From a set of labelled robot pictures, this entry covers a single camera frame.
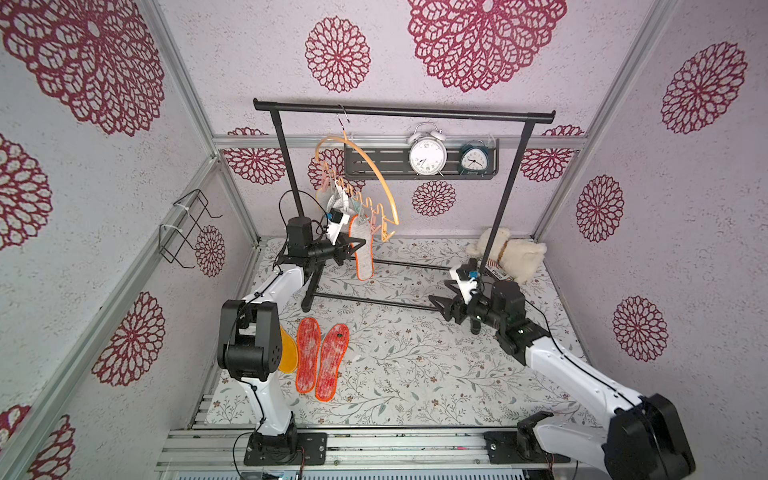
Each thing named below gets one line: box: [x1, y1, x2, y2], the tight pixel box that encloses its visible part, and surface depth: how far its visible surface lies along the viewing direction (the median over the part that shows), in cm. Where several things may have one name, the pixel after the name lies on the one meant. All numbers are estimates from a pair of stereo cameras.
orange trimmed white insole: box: [349, 214, 374, 281], surface depth 91 cm
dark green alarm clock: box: [459, 140, 490, 177], surface depth 92 cm
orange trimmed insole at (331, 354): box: [316, 323, 350, 402], surface depth 89 cm
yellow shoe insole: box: [278, 326, 298, 374], surface depth 92 cm
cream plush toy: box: [466, 227, 548, 284], surface depth 107 cm
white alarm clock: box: [407, 121, 447, 178], surface depth 89 cm
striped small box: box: [485, 260, 514, 282], surface depth 108 cm
